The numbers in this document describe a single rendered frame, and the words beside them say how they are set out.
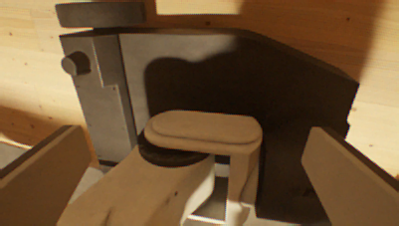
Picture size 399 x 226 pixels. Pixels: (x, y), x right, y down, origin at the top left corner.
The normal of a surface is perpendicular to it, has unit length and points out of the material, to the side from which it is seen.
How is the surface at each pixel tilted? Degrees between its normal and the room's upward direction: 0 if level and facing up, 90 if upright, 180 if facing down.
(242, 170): 0
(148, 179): 90
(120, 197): 90
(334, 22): 0
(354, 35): 0
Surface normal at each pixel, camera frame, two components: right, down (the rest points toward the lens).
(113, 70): 0.54, 0.39
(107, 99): -0.22, 0.47
